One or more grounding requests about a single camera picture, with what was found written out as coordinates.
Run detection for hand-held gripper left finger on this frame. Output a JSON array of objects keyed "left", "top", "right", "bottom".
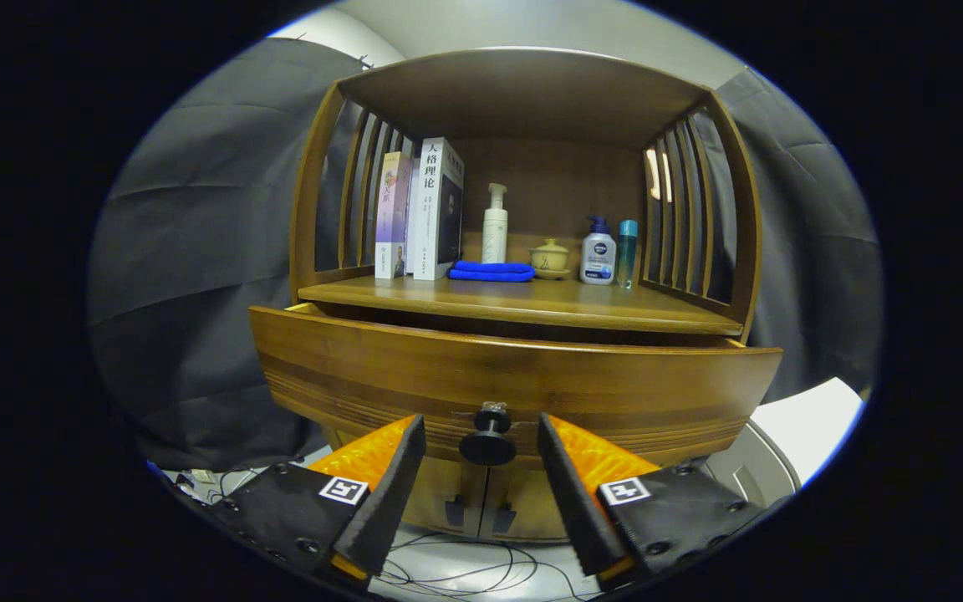
[{"left": 210, "top": 414, "right": 428, "bottom": 590}]

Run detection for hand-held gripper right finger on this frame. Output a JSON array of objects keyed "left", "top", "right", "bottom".
[{"left": 537, "top": 412, "right": 771, "bottom": 590}]

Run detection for black round drawer knob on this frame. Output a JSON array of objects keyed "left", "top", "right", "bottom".
[{"left": 459, "top": 402, "right": 518, "bottom": 467}]

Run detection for brown wooden drawer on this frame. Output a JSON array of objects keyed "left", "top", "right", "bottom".
[{"left": 247, "top": 303, "right": 783, "bottom": 469}]

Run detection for wooden cabinet door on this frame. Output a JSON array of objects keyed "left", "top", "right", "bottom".
[
  {"left": 486, "top": 462, "right": 571, "bottom": 541},
  {"left": 402, "top": 456, "right": 487, "bottom": 536}
]

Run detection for wooden countertop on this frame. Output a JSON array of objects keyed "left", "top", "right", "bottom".
[{"left": 298, "top": 274, "right": 744, "bottom": 337}]

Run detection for brown wooden cabinet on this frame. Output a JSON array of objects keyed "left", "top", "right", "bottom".
[{"left": 289, "top": 48, "right": 762, "bottom": 543}]

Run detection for grey rounded plastic housing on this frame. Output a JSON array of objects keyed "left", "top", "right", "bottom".
[{"left": 703, "top": 418, "right": 802, "bottom": 507}]

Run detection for white board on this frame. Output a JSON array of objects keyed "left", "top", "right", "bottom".
[{"left": 749, "top": 376, "right": 865, "bottom": 486}]

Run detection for blue folded cloth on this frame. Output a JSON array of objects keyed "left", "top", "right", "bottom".
[{"left": 448, "top": 260, "right": 536, "bottom": 283}]

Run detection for yellow lidded teacup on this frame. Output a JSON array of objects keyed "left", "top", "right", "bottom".
[{"left": 529, "top": 238, "right": 572, "bottom": 281}]

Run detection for white blue-capped lotion bottle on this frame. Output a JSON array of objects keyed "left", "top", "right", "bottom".
[{"left": 579, "top": 217, "right": 618, "bottom": 286}]

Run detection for teal slim bottle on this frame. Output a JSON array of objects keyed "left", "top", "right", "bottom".
[{"left": 617, "top": 220, "right": 639, "bottom": 290}]

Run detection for purple book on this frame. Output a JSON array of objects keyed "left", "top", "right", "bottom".
[{"left": 374, "top": 151, "right": 412, "bottom": 280}]

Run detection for white thick book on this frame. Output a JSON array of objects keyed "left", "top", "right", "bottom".
[{"left": 405, "top": 137, "right": 466, "bottom": 282}]

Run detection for white pump bottle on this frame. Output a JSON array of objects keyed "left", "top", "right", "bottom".
[{"left": 481, "top": 183, "right": 509, "bottom": 265}]

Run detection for black floor cables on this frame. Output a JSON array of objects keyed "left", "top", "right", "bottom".
[{"left": 160, "top": 464, "right": 608, "bottom": 602}]

